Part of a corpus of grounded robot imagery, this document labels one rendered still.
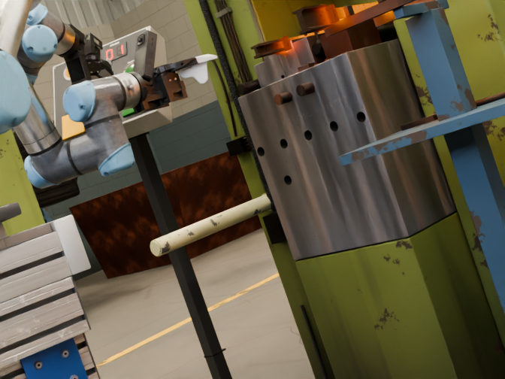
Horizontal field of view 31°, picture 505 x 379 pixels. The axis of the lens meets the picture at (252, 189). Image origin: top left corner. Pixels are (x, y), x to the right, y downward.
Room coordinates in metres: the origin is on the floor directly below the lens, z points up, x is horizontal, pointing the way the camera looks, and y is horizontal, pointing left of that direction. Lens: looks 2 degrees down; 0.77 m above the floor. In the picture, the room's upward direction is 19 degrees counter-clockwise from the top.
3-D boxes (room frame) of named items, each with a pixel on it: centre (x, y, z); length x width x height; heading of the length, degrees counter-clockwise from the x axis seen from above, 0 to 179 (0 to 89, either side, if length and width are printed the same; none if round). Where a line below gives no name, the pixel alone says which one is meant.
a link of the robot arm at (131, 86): (1.89, 0.18, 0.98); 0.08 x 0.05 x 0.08; 44
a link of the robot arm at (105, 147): (1.84, 0.26, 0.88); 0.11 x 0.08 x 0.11; 77
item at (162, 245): (2.46, 0.13, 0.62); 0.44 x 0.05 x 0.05; 134
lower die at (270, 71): (2.42, -0.33, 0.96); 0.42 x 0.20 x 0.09; 134
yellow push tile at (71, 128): (2.54, 0.41, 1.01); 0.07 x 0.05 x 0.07; 69
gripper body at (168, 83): (1.95, 0.13, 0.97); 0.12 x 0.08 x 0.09; 134
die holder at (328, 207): (2.39, -0.37, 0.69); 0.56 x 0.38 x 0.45; 134
